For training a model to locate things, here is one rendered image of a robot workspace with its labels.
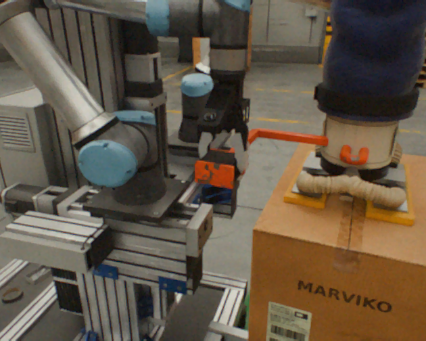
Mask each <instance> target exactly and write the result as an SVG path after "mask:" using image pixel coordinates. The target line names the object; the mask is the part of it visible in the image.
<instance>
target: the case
mask: <svg viewBox="0 0 426 341"><path fill-rule="evenodd" d="M308 150H310V151H315V145H312V144H306V143H299V145H298V146H297V148H296V150H295V152H294V154H293V156H292V157H291V160H290V161H289V164H288V165H287V168H286V169H285V171H284V173H283V174H282V175H281V178H280V179H279V181H278V183H277V186H276V187H275V189H274V191H273V193H272V194H271V196H270V198H269V200H268V202H267V203H266V206H265V208H264V210H263V211H262V212H261V214H260V216H259V218H258V220H257V221H256V224H255V226H254V228H253V231H252V260H251V276H250V306H249V323H248V339H247V341H426V157H424V156H413V155H406V154H403V155H402V158H401V159H400V162H404V163H405V164H408V169H410V182H411V189H412V202H413V208H414V216H415V222H414V225H413V226H412V227H409V225H401V224H397V223H390V222H386V221H379V220H375V219H368V218H366V217H365V210H366V200H365V199H363V200H361V198H357V197H356V196H354V200H353V202H348V201H344V200H340V199H339V197H340V194H339V193H338V194H335V193H332V194H330V193H329V195H328V197H327V202H326V204H325V208H324V209H318V208H311V207H307V206H299V205H295V204H288V202H284V200H283V198H284V195H285V193H286V191H287V189H288V188H289V186H290V184H291V181H292V179H293V177H294V176H295V174H296V172H297V170H298V168H299V166H300V165H301V163H302V161H303V159H304V157H305V155H306V153H307V152H308Z"/></svg>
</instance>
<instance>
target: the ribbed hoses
mask: <svg viewBox="0 0 426 341"><path fill-rule="evenodd" d="M317 152H322V148H321V146H320V145H315V152H314V153H317ZM401 158H402V146H401V144H400V143H398V142H397V141H396V145H395V152H394V155H393V157H392V158H391V162H395V163H396V164H397V165H399V164H400V163H399V162H400V159H401ZM295 181H296V186H297V188H298V189H299V190H300V191H303V192H308V193H310V192H311V193H317V192H319V193H320V194H321V192H323V193H327V194H328V193H330V194H332V193H335V194H338V193H339V194H342V193H346V192H348V193H349V194H352V195H353V196H356V197H357V198H361V200H363V199H365V200H366V201H367V200H369V201H370V202H373V203H378V204H381V205H382V206H383V205H384V206H389V207H391V208H393V207H400V206H401V205H403V203H405V200H406V194H405V192H404V190H403V189H400V188H399V187H393V188H388V187H386V188H385V187H384V186H383V187H382V186H380V185H379V186H377V185H376V184H374V185H373V184H372V183H370V184H369V182H366V183H365V181H363V180H362V179H360V178H359V177H357V176H355V177H349V176H346V175H341V176H337V177H336V176H335V177H332V176H331V177H329V176H328V177H326V176H324V177H322V176H319V177H318V176H314V175H313V176H312V175H310V174H308V173H303V174H300V175H298V177H297V179H296V180H295Z"/></svg>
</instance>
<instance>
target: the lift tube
mask: <svg viewBox="0 0 426 341"><path fill-rule="evenodd" d="M329 20H330V24H331V32H332V35H331V39H330V41H329V45H328V47H327V50H326V53H325V55H324V60H323V85H324V86H325V87H326V88H327V89H328V90H332V91H335V92H338V93H343V94H348V95H357V96H364V97H387V96H399V95H404V94H407V93H410V92H411V91H412V88H413V87H414V85H415V83H416V81H417V79H418V77H419V73H420V72H421V70H422V68H423V63H424V60H425V52H426V40H425V31H426V0H333V2H332V4H331V10H329ZM317 108H318V109H319V110H320V111H321V112H323V113H325V114H328V115H330V116H335V117H338V118H344V119H349V120H359V121H367V122H392V121H399V120H405V119H408V118H410V117H412V115H413V110H412V111H410V112H406V113H403V114H397V115H390V116H372V115H362V114H351V113H345V112H339V111H336V110H331V109H328V108H326V107H324V106H323V105H321V104H319V103H318V106H317Z"/></svg>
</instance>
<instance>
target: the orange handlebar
mask: <svg viewBox="0 0 426 341"><path fill-rule="evenodd" d="M257 137H263V138H269V139H279V140H285V141H290V142H296V143H306V144H312V145H322V146H328V142H329V139H328V138H327V137H326V136H322V135H311V134H305V133H294V132H288V131H276V130H270V129H259V128H257V129H252V130H251V131H250V132H249V138H248V141H249V143H250V145H251V144H252V143H253V142H254V141H255V139H256V138H257ZM351 150H352V149H351V147H350V146H348V145H344V146H342V149H341V152H340V155H339V157H340V160H341V161H342V162H344V163H345V164H350V165H354V166H358V165H363V164H366V162H367V161H368V159H369V149H368V148H367V147H362V148H361V149H360V150H359V153H358V156H354V155H350V153H351Z"/></svg>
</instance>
